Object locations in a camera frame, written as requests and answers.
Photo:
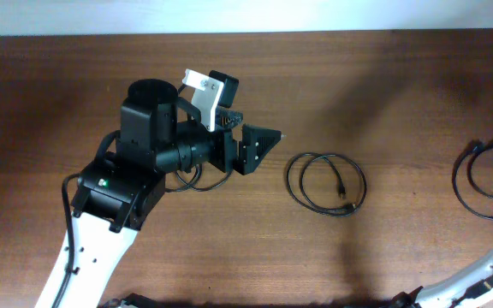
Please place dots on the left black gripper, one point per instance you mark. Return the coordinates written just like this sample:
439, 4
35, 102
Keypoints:
245, 160

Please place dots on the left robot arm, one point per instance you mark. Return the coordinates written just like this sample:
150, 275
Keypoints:
107, 203

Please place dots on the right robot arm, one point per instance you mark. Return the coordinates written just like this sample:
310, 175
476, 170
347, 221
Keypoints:
470, 287

